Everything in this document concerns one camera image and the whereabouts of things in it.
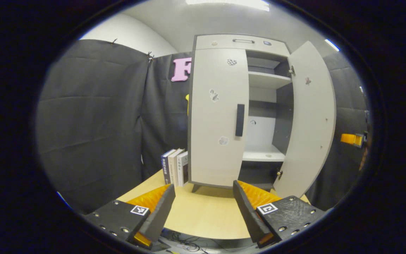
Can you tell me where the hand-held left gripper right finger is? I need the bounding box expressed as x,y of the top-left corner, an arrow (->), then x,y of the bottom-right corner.
233,180 -> 334,248

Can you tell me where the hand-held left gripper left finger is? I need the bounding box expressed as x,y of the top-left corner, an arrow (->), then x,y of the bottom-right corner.
83,183 -> 176,249

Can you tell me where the grey cabinet door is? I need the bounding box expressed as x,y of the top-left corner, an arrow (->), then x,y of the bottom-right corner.
273,41 -> 337,199
190,48 -> 249,187

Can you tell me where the grey double-door shoe cabinet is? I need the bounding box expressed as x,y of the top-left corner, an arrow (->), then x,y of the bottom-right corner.
188,34 -> 295,193

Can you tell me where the white cabinet shelf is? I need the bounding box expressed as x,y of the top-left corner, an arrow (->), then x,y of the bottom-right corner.
248,72 -> 291,89
242,145 -> 286,162

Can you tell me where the dark blue book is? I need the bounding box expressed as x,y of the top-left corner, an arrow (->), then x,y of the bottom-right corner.
161,149 -> 176,185

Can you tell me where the grey and white book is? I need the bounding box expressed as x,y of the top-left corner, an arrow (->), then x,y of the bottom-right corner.
177,151 -> 189,187

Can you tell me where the black backdrop cloth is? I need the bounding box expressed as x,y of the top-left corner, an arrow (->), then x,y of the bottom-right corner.
36,39 -> 370,214

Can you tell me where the long ceiling light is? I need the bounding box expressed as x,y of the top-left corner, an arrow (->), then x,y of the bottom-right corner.
185,0 -> 270,12

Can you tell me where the tangle of black cables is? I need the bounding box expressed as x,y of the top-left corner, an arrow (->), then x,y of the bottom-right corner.
168,231 -> 224,253

